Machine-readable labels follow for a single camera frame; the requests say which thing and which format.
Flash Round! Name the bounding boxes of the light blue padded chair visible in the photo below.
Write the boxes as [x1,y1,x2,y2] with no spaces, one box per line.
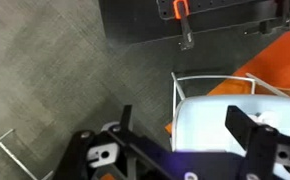
[169,71,290,162]

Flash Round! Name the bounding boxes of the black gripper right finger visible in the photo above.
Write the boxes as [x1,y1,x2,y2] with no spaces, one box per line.
[224,105,290,180]

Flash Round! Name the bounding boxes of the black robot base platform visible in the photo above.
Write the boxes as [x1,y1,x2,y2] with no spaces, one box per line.
[98,0,290,46]

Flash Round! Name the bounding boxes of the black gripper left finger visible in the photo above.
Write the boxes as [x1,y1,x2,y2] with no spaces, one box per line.
[51,104,173,180]

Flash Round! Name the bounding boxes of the orange black bar clamp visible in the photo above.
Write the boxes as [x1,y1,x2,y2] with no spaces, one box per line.
[172,0,196,51]

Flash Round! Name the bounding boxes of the pale blue metal-legged chair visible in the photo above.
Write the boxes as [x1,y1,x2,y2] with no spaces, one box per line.
[0,128,55,180]

